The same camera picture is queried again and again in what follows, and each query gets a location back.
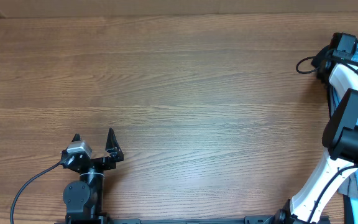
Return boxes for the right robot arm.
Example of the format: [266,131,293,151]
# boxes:
[266,32,358,223]

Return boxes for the black garment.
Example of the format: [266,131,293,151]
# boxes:
[311,45,329,69]

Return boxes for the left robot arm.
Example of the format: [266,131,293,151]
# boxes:
[60,128,124,223]

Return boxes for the grey folded trousers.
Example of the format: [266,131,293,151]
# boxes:
[338,173,358,199]

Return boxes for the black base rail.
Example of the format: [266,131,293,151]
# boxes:
[54,214,332,224]

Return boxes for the light blue garment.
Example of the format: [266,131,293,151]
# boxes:
[350,198,358,224]

